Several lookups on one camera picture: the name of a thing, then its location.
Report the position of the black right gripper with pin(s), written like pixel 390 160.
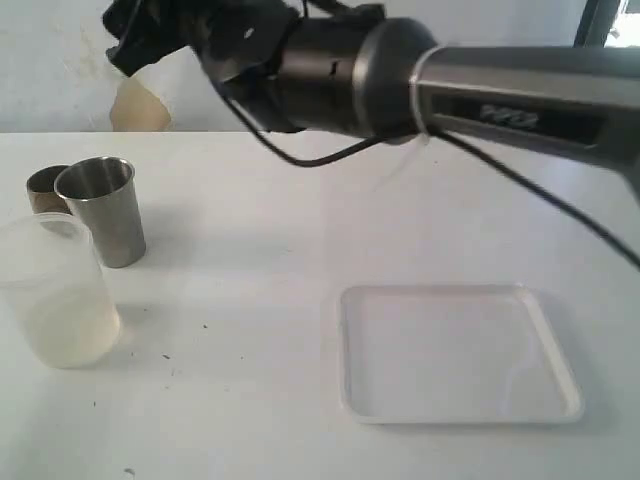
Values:
pixel 227 37

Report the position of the dark window frame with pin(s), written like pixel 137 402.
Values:
pixel 609 23

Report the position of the white plastic tray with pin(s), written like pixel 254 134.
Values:
pixel 452 355

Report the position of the frosted plastic jar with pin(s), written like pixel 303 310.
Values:
pixel 53 288

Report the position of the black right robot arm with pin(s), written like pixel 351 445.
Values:
pixel 355 71

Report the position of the round wooden cup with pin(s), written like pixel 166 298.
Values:
pixel 41 193

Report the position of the stainless steel cup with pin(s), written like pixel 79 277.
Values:
pixel 100 191

